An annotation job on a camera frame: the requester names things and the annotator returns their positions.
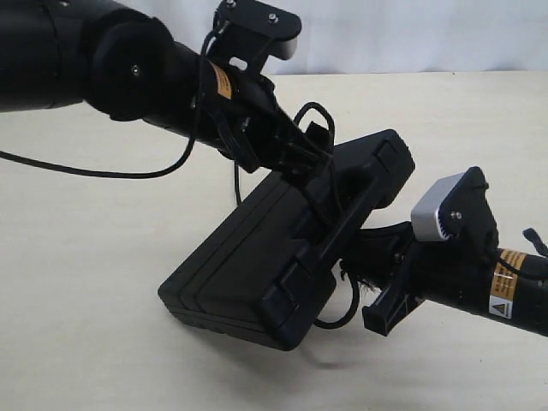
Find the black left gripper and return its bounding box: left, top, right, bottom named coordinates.
left=192, top=72, right=335, bottom=188

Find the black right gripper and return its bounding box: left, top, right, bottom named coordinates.
left=342, top=222, right=467, bottom=334

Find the black cord with loop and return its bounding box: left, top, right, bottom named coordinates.
left=233, top=101, right=386, bottom=331

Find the black plastic carrying case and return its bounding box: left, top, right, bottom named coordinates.
left=158, top=129, right=415, bottom=351

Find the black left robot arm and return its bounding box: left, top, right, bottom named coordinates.
left=1, top=1, right=334, bottom=187

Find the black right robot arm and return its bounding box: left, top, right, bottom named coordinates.
left=341, top=223, right=547, bottom=337

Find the white backdrop curtain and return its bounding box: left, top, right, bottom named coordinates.
left=0, top=0, right=548, bottom=78

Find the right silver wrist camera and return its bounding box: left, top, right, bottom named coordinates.
left=409, top=166, right=500, bottom=262

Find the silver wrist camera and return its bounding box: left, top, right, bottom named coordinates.
left=409, top=166, right=500, bottom=262
left=213, top=0, right=303, bottom=69

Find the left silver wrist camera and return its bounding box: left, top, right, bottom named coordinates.
left=213, top=0, right=303, bottom=69

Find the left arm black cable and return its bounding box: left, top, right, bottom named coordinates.
left=0, top=25, right=241, bottom=179

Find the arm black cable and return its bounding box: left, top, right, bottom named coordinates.
left=0, top=25, right=241, bottom=179
left=483, top=229, right=548, bottom=283

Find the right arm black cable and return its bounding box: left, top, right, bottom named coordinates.
left=483, top=229, right=548, bottom=283

